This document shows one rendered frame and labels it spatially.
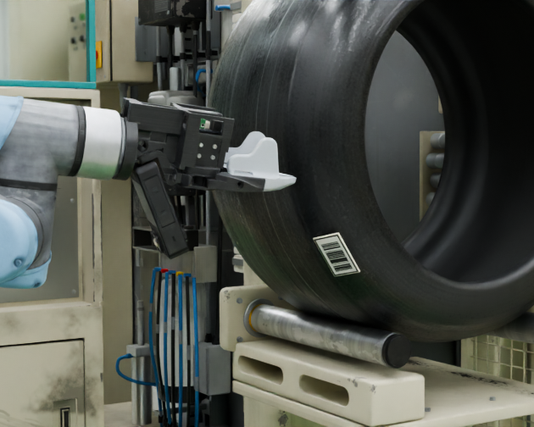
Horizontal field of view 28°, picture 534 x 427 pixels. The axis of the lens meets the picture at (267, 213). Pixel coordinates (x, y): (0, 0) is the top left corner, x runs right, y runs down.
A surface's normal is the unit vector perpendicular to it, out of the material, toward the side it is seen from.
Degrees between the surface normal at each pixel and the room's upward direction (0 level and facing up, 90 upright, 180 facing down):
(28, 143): 94
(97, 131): 74
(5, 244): 90
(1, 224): 90
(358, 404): 90
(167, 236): 101
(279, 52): 68
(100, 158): 113
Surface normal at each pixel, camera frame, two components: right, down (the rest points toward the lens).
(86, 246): -0.85, 0.04
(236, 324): 0.52, 0.04
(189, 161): 0.36, 0.26
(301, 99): -0.27, -0.06
